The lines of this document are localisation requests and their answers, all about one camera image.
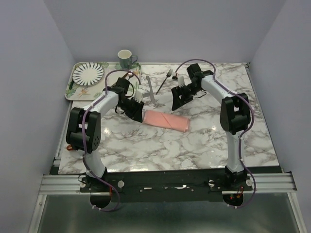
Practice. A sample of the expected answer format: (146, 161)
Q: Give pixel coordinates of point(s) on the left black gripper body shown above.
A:
(130, 106)

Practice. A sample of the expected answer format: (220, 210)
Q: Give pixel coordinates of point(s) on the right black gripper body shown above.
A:
(188, 91)

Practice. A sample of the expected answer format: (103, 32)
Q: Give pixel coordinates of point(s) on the silver table knife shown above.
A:
(152, 98)

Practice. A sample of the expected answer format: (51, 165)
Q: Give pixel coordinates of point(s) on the pink cloth napkin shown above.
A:
(166, 121)

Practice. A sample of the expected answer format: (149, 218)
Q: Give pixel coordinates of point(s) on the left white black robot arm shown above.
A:
(84, 127)

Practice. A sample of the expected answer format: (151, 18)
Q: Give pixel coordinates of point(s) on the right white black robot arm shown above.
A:
(235, 115)

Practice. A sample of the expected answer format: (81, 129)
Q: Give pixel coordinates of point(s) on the black silver fork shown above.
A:
(169, 73)

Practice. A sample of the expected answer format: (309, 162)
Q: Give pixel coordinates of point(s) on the leaf pattern serving tray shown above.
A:
(112, 71)

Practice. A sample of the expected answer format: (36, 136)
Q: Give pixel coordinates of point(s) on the green ceramic mug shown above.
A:
(126, 59)

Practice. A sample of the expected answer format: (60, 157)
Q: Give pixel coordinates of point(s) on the striped white plate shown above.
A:
(88, 74)

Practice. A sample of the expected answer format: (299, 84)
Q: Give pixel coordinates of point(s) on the white saucer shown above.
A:
(76, 154)

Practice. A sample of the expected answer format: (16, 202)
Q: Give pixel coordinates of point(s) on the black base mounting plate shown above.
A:
(169, 186)

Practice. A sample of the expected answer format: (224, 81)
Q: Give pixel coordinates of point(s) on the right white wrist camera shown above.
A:
(179, 79)

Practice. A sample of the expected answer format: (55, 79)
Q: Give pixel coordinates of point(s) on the aluminium rail frame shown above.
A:
(271, 207)

